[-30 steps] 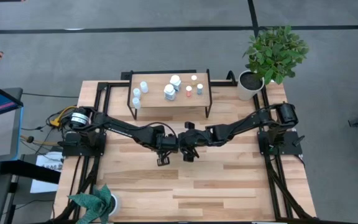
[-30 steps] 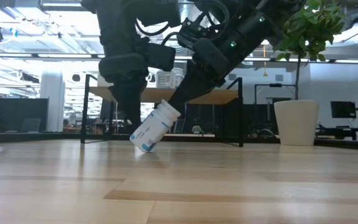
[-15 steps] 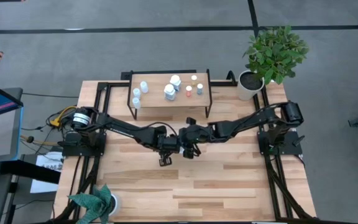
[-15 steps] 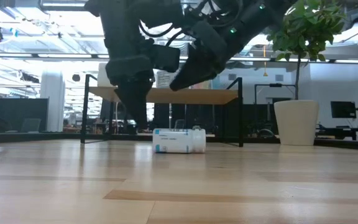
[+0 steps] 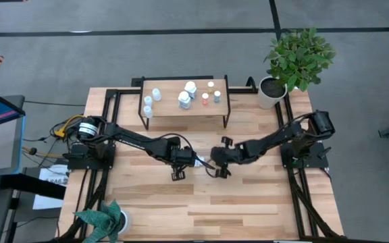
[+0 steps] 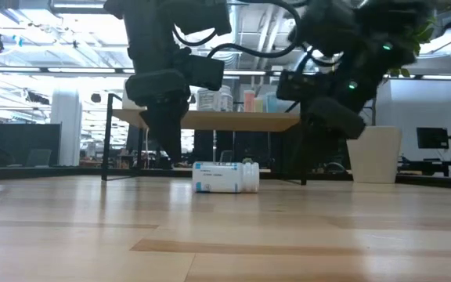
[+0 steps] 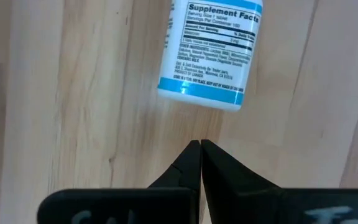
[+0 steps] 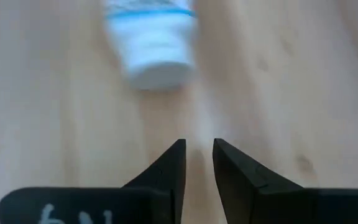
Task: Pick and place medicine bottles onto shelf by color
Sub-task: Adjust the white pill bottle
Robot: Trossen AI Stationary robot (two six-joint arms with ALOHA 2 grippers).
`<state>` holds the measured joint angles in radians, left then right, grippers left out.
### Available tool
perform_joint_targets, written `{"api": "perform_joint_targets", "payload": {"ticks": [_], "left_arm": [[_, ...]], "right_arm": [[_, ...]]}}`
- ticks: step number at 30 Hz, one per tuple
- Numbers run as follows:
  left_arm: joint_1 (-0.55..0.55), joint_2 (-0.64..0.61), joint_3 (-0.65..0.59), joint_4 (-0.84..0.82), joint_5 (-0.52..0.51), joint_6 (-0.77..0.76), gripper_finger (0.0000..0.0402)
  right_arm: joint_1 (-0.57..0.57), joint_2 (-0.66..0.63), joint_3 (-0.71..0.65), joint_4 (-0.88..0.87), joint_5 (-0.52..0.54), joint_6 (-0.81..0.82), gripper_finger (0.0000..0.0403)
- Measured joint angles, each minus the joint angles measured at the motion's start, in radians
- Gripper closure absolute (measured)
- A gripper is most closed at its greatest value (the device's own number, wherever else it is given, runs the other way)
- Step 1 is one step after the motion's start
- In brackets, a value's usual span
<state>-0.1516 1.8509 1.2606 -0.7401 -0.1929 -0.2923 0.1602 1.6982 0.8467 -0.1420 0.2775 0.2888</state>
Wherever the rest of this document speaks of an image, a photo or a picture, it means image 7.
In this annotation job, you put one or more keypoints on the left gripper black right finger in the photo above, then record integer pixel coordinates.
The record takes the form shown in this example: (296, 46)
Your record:
(259, 205)

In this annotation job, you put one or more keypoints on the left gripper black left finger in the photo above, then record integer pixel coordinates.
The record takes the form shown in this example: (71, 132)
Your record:
(135, 205)

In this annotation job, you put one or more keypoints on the white melatonin bottle blue label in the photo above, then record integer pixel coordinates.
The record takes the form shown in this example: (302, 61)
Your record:
(210, 56)

